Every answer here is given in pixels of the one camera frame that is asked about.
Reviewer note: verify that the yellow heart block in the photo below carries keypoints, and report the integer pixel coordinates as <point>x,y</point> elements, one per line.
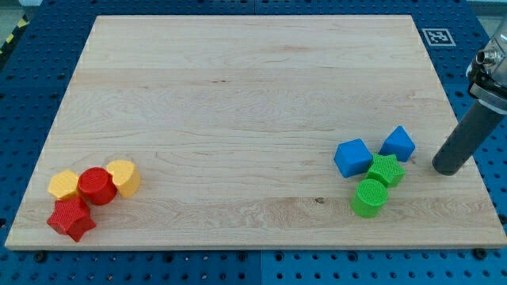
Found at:
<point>125,176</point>

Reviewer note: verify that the blue cube block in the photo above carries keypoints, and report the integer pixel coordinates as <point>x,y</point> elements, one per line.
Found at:
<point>352,158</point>

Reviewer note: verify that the green star block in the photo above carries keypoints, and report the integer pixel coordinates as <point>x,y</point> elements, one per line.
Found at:
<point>386,170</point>

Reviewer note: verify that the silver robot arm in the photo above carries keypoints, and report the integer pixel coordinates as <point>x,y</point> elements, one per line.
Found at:
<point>487,77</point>

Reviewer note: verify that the yellow hexagon block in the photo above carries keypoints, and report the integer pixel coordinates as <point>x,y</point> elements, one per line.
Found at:
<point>64,185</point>

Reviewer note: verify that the red star block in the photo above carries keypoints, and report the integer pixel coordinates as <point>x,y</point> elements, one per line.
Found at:
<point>71,217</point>

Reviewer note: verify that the wooden board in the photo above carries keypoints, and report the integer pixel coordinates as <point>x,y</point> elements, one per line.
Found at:
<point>233,123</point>

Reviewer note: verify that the red cylinder block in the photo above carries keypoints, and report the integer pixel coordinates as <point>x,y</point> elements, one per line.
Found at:
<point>95,184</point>

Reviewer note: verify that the green cylinder block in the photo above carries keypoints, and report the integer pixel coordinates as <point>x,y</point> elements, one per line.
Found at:
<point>369,198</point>

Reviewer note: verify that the blue triangle block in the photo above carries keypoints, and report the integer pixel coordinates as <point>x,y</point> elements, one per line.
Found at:
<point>398,143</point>

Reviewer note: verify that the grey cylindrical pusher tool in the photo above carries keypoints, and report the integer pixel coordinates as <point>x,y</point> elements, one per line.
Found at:
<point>473,129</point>

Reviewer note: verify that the white fiducial marker tag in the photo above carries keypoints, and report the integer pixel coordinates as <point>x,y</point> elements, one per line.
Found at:
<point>438,37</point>

